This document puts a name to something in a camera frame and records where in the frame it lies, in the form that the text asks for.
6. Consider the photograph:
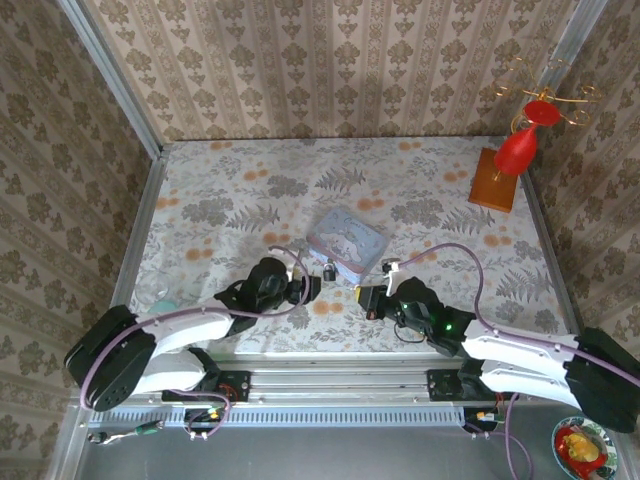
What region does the floral tablecloth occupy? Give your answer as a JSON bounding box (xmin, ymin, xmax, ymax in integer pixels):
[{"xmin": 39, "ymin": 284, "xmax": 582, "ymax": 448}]
[{"xmin": 118, "ymin": 137, "xmax": 574, "ymax": 357}]

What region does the clear drinking glass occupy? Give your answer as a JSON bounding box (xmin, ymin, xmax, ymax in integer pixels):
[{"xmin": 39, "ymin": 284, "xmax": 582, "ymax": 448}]
[{"xmin": 133, "ymin": 269, "xmax": 174, "ymax": 307}]

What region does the orange wooden base block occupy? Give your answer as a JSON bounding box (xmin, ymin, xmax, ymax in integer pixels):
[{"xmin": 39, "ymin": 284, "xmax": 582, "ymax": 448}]
[{"xmin": 468, "ymin": 147, "xmax": 518, "ymax": 214}]

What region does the red hourglass ornament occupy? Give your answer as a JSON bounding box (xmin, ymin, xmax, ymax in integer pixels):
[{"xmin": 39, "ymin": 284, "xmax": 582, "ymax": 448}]
[{"xmin": 494, "ymin": 99, "xmax": 561, "ymax": 177}]

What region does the yellow fruit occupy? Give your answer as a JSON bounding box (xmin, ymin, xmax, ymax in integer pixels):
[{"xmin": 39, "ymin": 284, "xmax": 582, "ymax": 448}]
[{"xmin": 563, "ymin": 431, "xmax": 599, "ymax": 462}]

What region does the red fruit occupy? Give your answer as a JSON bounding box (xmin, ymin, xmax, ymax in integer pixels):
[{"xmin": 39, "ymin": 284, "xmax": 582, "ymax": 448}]
[{"xmin": 556, "ymin": 425, "xmax": 609, "ymax": 477}]

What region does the patterned bowl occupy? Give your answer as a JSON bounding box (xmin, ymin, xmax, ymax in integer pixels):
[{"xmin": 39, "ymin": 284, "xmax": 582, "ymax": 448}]
[{"xmin": 551, "ymin": 416, "xmax": 621, "ymax": 480}]

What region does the aluminium front rail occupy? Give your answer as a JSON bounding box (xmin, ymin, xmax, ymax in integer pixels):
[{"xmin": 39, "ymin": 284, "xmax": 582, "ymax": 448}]
[{"xmin": 73, "ymin": 366, "xmax": 617, "ymax": 402}]

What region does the grey slotted cable duct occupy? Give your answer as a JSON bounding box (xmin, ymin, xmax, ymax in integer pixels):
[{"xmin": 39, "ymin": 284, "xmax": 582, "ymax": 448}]
[{"xmin": 88, "ymin": 404, "xmax": 467, "ymax": 429}]

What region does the aluminium side rail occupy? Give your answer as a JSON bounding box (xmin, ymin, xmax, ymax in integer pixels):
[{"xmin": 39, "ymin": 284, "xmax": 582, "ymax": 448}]
[
  {"xmin": 93, "ymin": 153, "xmax": 170, "ymax": 367},
  {"xmin": 519, "ymin": 169, "xmax": 602, "ymax": 366}
]

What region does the green connector with wires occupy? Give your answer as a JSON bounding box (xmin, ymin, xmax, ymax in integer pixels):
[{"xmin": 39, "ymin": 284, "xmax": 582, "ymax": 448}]
[{"xmin": 88, "ymin": 420, "xmax": 166, "ymax": 446}]

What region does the gold wire ornament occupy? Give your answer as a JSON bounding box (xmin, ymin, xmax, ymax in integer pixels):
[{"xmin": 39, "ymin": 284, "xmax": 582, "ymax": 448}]
[{"xmin": 492, "ymin": 54, "xmax": 602, "ymax": 132}]

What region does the aluminium frame post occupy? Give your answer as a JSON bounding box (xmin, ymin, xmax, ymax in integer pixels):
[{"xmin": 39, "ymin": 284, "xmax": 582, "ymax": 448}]
[
  {"xmin": 58, "ymin": 0, "xmax": 165, "ymax": 157},
  {"xmin": 537, "ymin": 0, "xmax": 610, "ymax": 101}
]

